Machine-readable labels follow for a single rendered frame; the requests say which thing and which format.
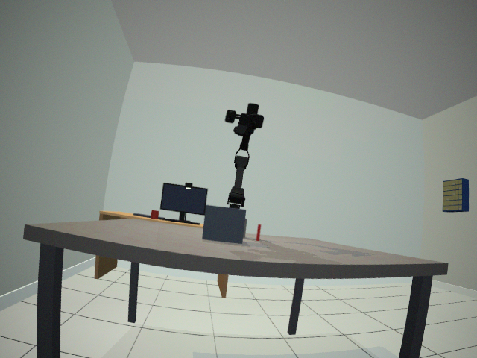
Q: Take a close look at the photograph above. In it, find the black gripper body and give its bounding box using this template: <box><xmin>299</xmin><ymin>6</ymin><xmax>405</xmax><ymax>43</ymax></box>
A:
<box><xmin>224</xmin><ymin>110</ymin><xmax>264</xmax><ymax>128</ymax></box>

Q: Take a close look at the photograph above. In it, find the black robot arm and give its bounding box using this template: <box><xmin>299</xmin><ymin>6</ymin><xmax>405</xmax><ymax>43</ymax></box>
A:
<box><xmin>227</xmin><ymin>103</ymin><xmax>259</xmax><ymax>209</ymax></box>

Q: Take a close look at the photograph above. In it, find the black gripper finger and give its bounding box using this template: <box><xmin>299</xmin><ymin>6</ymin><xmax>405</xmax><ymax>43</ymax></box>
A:
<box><xmin>248</xmin><ymin>113</ymin><xmax>260</xmax><ymax>127</ymax></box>
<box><xmin>227</xmin><ymin>110</ymin><xmax>235</xmax><ymax>122</ymax></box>

